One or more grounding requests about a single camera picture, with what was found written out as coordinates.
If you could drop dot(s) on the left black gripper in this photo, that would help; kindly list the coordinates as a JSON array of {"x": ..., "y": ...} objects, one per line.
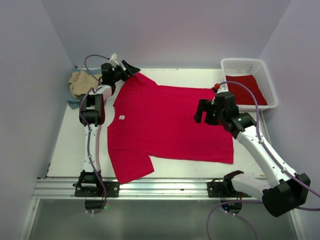
[{"x": 130, "y": 70}]

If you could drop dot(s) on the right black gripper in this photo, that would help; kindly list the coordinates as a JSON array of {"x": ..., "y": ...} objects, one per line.
[{"x": 203, "y": 106}]

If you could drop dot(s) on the bright red t shirt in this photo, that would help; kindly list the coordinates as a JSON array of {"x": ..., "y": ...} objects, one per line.
[{"x": 154, "y": 120}]

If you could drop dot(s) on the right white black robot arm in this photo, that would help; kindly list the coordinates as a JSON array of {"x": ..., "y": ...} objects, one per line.
[{"x": 284, "y": 189}]

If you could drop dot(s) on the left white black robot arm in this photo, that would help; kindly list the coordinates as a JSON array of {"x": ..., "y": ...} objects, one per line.
[{"x": 92, "y": 117}]

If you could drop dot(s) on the dark red folded shirt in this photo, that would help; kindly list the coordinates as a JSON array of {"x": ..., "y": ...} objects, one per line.
[{"x": 242, "y": 96}]

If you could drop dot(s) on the beige crumpled shirt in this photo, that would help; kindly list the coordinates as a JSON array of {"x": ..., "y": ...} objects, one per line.
[{"x": 81, "y": 82}]

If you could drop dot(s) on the white plastic basket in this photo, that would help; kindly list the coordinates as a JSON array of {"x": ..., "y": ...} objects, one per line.
[{"x": 239, "y": 67}]

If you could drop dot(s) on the blue folded shirt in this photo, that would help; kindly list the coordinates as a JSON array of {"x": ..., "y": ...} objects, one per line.
[{"x": 74, "y": 103}]

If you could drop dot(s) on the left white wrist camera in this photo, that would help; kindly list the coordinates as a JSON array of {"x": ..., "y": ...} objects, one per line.
[{"x": 113, "y": 60}]

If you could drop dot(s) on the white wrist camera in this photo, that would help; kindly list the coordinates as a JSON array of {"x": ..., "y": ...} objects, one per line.
[
  {"x": 216, "y": 89},
  {"x": 113, "y": 60}
]

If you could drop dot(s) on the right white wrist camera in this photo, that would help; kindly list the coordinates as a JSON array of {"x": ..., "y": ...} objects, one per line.
[{"x": 216, "y": 89}]

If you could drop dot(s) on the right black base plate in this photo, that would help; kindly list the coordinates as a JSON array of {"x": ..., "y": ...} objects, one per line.
[{"x": 216, "y": 189}]

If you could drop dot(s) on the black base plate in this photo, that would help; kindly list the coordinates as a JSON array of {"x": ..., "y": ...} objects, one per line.
[
  {"x": 111, "y": 188},
  {"x": 216, "y": 189}
]

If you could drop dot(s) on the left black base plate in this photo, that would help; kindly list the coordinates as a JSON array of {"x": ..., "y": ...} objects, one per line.
[{"x": 111, "y": 188}]

